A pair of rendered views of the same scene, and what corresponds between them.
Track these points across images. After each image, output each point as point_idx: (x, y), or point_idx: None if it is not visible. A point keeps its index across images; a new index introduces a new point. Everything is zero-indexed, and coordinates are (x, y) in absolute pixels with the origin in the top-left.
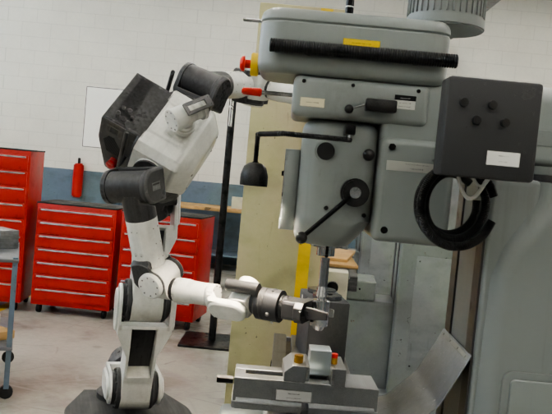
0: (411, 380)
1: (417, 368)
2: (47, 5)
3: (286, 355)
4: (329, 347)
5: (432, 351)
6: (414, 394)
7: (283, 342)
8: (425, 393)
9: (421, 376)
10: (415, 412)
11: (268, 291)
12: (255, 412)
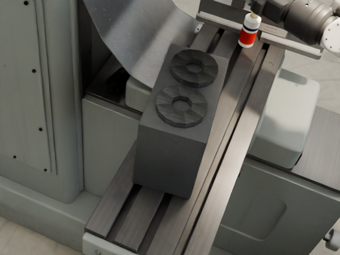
0: (117, 39)
1: (102, 37)
2: None
3: (209, 188)
4: None
5: (96, 6)
6: (137, 19)
7: (206, 210)
8: (138, 1)
9: (116, 22)
10: (157, 5)
11: (321, 1)
12: (271, 121)
